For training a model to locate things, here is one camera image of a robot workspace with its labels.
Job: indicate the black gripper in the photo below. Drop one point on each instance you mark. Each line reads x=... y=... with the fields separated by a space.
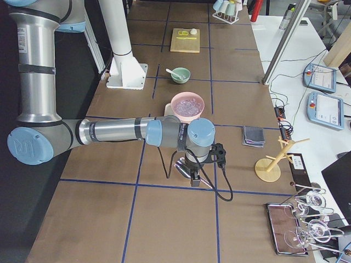
x=193 y=170

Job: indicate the white plastic spoon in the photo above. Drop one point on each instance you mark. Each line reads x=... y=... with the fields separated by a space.
x=174 y=74

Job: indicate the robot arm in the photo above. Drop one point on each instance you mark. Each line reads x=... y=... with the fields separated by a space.
x=42 y=134

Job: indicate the steel ice scoop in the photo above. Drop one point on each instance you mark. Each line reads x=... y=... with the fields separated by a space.
x=184 y=168

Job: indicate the pink bowl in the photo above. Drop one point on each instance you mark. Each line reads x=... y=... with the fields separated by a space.
x=187 y=96

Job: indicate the mint green bowl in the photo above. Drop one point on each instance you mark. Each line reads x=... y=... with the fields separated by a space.
x=183 y=72

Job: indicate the beige plastic tray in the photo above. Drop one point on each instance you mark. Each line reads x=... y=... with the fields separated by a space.
x=168 y=110

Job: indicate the folded grey cloth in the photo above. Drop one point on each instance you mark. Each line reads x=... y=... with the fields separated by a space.
x=253 y=136

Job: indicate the wooden mug tree stand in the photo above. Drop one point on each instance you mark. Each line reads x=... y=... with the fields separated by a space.
x=267 y=168

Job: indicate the metal tray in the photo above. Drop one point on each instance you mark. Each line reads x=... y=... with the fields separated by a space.
x=281 y=220

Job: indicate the wine glass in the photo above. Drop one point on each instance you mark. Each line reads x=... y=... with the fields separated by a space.
x=310 y=205
x=317 y=232

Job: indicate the bamboo cutting board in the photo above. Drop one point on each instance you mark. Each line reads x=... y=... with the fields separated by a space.
x=185 y=46

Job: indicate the white steamed bun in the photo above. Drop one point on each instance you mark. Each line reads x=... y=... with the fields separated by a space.
x=193 y=32

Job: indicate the near teach pendant tablet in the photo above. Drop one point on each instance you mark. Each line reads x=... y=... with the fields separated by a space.
x=325 y=110

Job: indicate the teach pendant tablet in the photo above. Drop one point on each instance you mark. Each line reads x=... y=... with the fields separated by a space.
x=325 y=110
x=320 y=77

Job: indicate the far teach pendant tablet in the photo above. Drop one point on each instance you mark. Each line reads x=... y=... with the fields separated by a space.
x=320 y=77

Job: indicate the green cup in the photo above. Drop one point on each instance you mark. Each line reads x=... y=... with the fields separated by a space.
x=230 y=9

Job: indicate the white cup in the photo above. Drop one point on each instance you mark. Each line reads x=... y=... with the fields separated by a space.
x=223 y=7

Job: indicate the light blue cup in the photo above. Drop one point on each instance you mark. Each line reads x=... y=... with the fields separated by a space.
x=217 y=5

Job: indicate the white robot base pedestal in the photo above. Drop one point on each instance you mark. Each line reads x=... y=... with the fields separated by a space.
x=125 y=71

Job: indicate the white wire cup rack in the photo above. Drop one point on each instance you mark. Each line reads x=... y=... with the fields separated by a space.
x=229 y=16

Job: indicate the aluminium frame post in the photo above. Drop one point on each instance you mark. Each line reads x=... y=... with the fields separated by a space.
x=295 y=19

